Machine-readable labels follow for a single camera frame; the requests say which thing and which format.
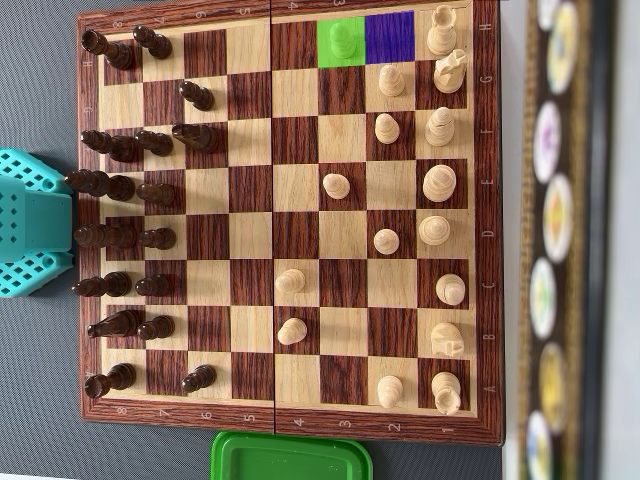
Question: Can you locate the dark wooden king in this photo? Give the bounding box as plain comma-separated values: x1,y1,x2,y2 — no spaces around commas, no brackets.
64,168,135,202

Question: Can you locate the light wooden rook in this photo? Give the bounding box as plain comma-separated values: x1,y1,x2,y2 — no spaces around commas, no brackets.
426,4,459,57
430,372,461,416

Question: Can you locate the green plastic container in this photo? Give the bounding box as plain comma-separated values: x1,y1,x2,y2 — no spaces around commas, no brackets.
209,429,374,480

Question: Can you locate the wooden folding chessboard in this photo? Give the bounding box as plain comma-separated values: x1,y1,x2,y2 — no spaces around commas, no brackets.
75,0,505,448

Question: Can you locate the dark wooden rook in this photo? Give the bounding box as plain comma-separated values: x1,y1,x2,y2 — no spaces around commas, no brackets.
83,362,137,399
81,28,136,70

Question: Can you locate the grey textured mat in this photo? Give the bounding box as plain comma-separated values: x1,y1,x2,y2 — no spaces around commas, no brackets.
0,0,506,480

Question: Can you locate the light wooden pawn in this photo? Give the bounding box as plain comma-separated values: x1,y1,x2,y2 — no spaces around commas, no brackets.
322,173,351,200
277,317,308,346
374,113,400,145
378,64,405,98
329,22,357,59
274,268,306,295
373,228,400,256
377,374,404,409

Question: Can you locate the light wooden bishop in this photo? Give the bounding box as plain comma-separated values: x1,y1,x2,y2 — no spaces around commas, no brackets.
424,106,456,148
435,273,466,306

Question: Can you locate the dark wooden queen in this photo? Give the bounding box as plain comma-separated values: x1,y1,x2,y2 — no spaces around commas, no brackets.
73,223,137,250

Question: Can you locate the dark wooden knight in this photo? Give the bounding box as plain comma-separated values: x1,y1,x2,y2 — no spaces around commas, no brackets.
172,122,221,154
87,308,146,340

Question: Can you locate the light wooden knight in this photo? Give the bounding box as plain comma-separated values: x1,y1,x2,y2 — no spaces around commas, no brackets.
429,322,465,359
432,48,469,94

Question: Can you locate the teal perforated robot base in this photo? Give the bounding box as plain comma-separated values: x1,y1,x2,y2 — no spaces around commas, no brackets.
0,248,76,299

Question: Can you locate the dark wooden pawn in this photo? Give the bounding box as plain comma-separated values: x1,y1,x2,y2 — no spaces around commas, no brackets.
133,24,173,60
178,79,215,112
135,129,174,156
138,227,176,250
136,315,176,341
181,364,217,394
134,273,174,297
135,182,175,206

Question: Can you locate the dark wooden bishop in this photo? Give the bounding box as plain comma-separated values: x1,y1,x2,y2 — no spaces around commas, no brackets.
80,128,139,162
72,271,132,300

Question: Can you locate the light wooden king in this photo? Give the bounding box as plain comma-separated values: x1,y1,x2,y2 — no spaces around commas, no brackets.
422,163,458,203

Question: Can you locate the black framed round pictures panel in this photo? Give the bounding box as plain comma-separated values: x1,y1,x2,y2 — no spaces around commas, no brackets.
514,0,615,480

